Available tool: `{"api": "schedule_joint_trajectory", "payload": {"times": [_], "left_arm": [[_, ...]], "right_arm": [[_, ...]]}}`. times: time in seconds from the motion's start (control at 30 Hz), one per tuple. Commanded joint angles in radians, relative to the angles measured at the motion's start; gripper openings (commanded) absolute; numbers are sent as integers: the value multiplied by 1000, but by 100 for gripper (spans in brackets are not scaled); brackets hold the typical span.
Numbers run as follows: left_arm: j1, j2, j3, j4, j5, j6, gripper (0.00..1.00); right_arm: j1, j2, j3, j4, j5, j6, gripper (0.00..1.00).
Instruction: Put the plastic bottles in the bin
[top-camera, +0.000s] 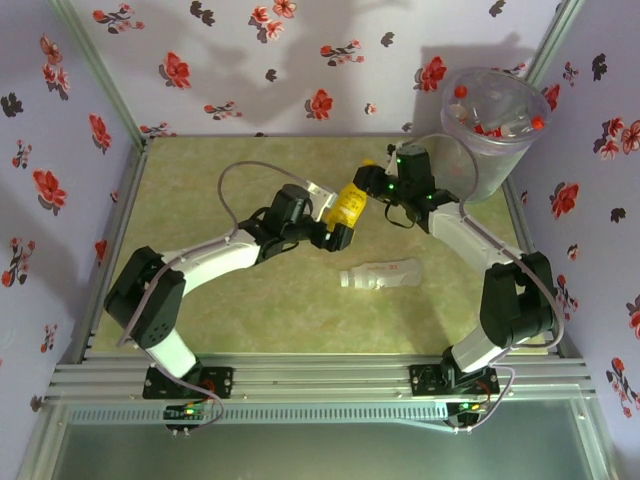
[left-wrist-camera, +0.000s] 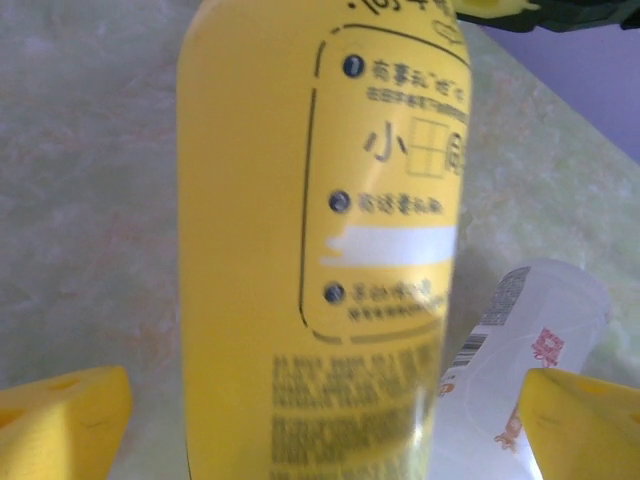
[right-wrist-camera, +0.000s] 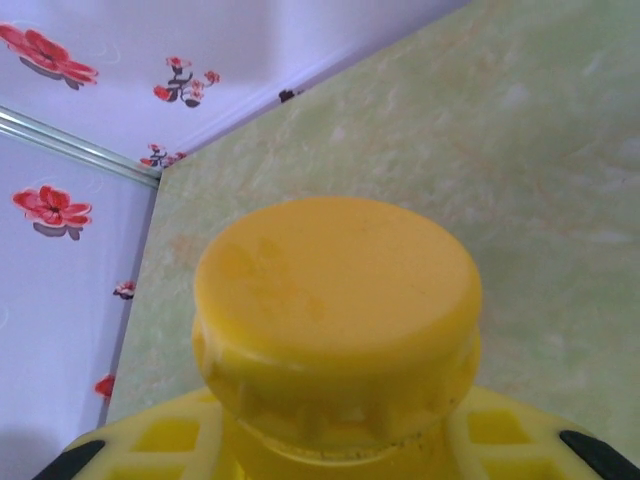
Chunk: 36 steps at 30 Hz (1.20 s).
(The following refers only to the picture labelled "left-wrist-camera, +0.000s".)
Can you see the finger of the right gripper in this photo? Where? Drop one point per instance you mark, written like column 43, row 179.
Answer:
column 495, row 5

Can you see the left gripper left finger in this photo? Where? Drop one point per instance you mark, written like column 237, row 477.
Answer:
column 55, row 430

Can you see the white plastic bottle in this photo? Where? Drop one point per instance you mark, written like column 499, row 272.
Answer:
column 550, row 310

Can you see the yellow plastic bottle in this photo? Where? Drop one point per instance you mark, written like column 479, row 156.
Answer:
column 250, row 200

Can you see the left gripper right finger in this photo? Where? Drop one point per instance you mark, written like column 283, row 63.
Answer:
column 590, row 430

